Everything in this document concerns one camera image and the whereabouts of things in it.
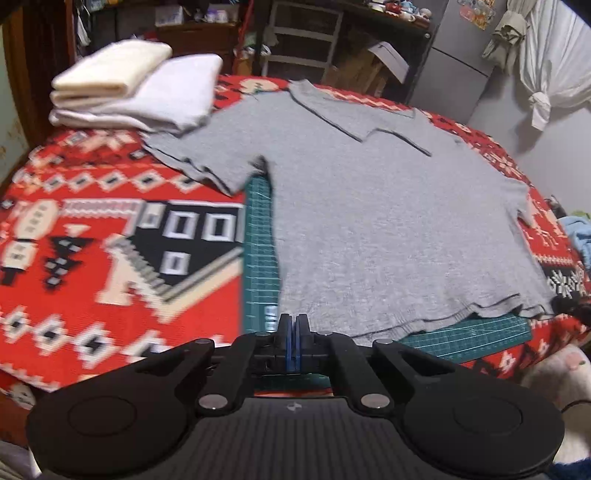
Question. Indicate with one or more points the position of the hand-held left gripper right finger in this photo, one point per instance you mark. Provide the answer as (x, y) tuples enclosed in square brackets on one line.
[(299, 344)]

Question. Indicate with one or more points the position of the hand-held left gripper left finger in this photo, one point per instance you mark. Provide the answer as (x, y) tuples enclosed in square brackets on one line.
[(286, 344)]

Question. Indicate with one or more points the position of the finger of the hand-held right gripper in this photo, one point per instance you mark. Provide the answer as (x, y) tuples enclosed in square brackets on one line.
[(575, 311)]

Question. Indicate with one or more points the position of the grey ribbed shirt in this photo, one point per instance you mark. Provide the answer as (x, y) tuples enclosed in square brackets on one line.
[(369, 221)]

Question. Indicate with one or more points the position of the white fluffy cloth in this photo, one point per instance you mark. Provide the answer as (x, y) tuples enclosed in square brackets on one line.
[(558, 383)]

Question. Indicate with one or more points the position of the light blue fleece blanket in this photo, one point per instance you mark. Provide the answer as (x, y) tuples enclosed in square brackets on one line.
[(579, 235)]

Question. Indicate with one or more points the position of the green cutting mat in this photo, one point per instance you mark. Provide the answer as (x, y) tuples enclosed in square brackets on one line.
[(261, 258)]

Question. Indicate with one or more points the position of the red patterned blanket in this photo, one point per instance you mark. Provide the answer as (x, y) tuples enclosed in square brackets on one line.
[(203, 300)]

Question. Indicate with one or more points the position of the white tied curtain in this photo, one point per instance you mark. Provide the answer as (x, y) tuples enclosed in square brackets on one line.
[(554, 55)]

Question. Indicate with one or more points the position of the silver refrigerator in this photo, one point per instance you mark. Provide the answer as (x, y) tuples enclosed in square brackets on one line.
[(452, 83)]

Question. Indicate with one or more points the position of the white folded cloth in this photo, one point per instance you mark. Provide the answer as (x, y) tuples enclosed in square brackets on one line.
[(175, 92)]

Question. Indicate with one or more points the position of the beige hanging cloth bag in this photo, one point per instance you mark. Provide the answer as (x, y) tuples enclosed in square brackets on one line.
[(505, 41)]

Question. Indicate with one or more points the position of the stack of flattened cardboard boxes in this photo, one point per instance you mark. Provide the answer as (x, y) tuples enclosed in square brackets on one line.
[(364, 69)]

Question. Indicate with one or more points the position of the white flat cardboard box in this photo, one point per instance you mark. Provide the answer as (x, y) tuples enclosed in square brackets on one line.
[(390, 60)]

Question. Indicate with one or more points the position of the dark cluttered desk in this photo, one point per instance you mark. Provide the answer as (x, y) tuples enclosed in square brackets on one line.
[(258, 46)]

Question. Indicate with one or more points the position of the white plastic drawer unit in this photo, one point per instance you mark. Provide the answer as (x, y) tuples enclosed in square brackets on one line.
[(304, 31)]

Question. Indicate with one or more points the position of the brown wooden drawer cabinet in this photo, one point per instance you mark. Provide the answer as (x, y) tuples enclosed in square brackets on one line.
[(198, 41)]

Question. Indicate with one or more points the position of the group of fridge magnets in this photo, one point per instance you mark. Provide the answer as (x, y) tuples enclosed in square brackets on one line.
[(475, 11)]

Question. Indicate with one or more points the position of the cream folded cloth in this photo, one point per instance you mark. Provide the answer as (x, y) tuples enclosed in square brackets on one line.
[(111, 64)]

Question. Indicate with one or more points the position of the white box under desk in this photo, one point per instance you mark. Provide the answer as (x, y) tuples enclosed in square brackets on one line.
[(168, 16)]

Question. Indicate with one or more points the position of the brown wooden door frame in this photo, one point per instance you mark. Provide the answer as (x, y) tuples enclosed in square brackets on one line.
[(32, 92)]

